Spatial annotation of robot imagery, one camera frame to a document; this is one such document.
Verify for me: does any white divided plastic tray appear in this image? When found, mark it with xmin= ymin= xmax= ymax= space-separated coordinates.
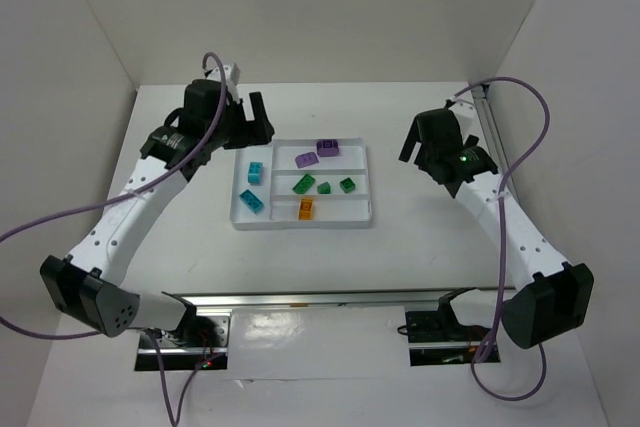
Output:
xmin=229 ymin=138 xmax=373 ymax=231

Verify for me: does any aluminium right side rail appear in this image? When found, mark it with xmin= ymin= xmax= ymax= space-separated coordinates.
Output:
xmin=469 ymin=82 xmax=531 ymax=238

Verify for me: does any teal lego brick front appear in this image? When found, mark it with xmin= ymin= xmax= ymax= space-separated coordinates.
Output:
xmin=239 ymin=189 xmax=264 ymax=214

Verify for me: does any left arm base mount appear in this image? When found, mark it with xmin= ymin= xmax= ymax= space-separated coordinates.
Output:
xmin=155 ymin=309 xmax=231 ymax=372

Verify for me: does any aluminium front rail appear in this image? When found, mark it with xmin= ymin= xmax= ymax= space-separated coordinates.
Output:
xmin=155 ymin=287 xmax=497 ymax=322

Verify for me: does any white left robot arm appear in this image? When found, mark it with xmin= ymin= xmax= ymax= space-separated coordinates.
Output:
xmin=40 ymin=79 xmax=275 ymax=337

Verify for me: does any aluminium rail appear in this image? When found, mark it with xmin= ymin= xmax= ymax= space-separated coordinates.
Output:
xmin=469 ymin=82 xmax=531 ymax=238
xmin=155 ymin=287 xmax=497 ymax=322

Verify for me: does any green lego brick small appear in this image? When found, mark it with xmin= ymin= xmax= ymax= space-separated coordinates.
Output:
xmin=317 ymin=182 xmax=331 ymax=195

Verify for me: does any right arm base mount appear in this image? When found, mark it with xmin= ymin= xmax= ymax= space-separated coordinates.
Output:
xmin=396 ymin=311 xmax=489 ymax=367

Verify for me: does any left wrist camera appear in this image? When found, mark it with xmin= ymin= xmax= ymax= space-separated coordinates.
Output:
xmin=204 ymin=63 xmax=240 ymax=102

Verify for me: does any purple lego brick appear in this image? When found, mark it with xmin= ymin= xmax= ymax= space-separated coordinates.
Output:
xmin=294 ymin=152 xmax=319 ymax=169
xmin=316 ymin=139 xmax=340 ymax=158

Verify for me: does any yellow lego brick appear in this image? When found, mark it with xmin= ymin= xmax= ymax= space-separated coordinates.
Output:
xmin=298 ymin=198 xmax=314 ymax=221

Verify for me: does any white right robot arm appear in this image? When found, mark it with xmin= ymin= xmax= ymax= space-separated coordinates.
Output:
xmin=399 ymin=108 xmax=594 ymax=349

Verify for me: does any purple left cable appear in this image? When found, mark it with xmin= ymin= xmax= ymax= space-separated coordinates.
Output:
xmin=0 ymin=51 xmax=229 ymax=427

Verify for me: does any purple lego brick front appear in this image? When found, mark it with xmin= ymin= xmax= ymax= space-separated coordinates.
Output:
xmin=294 ymin=152 xmax=319 ymax=169

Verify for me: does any teal lego brick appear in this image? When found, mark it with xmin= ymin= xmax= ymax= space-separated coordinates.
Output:
xmin=247 ymin=161 xmax=264 ymax=186
xmin=239 ymin=189 xmax=264 ymax=214

